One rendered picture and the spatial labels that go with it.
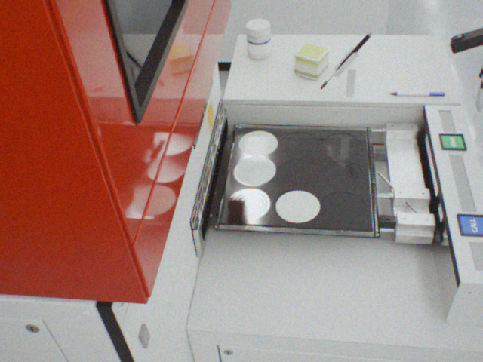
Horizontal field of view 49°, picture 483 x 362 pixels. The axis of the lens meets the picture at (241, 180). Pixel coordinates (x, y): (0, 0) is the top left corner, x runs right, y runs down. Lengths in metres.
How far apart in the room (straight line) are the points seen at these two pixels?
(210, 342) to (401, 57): 0.96
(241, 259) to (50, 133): 0.79
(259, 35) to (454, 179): 0.67
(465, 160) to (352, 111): 0.33
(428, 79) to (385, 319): 0.69
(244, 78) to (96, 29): 1.04
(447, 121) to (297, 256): 0.51
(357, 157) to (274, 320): 0.47
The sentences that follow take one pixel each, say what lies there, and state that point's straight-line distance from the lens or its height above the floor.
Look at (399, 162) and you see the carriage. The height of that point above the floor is 0.88.
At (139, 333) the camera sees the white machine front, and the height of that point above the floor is 1.09.
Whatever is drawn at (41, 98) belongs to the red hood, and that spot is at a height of 1.55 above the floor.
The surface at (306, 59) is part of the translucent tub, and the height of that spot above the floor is 1.03.
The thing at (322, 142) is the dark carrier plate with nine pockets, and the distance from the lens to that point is 1.41.
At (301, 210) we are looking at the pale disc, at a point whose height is 0.90.
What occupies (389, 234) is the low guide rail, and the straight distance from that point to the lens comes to 1.29.
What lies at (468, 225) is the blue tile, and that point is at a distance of 1.18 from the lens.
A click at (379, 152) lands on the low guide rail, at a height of 0.85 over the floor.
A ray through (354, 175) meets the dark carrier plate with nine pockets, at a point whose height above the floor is 0.90.
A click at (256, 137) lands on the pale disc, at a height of 0.90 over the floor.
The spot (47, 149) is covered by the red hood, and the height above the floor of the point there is 1.49.
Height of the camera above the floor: 1.81
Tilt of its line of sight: 44 degrees down
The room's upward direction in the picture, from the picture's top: 5 degrees counter-clockwise
